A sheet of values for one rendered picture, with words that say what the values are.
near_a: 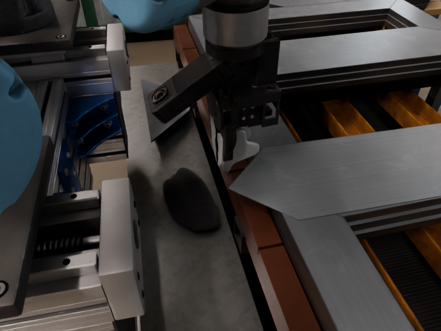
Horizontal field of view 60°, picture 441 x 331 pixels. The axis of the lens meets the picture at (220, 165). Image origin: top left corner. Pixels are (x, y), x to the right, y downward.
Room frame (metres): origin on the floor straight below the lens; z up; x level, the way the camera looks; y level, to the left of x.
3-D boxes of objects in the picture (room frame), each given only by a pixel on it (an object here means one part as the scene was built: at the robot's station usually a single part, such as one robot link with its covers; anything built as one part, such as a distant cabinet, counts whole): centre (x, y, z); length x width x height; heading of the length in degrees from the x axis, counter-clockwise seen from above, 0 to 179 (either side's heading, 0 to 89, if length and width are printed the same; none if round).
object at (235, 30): (0.44, -0.02, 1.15); 0.08 x 0.08 x 0.05
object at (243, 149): (0.43, -0.03, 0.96); 0.06 x 0.03 x 0.09; 107
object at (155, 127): (0.97, 0.16, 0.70); 0.39 x 0.12 x 0.04; 14
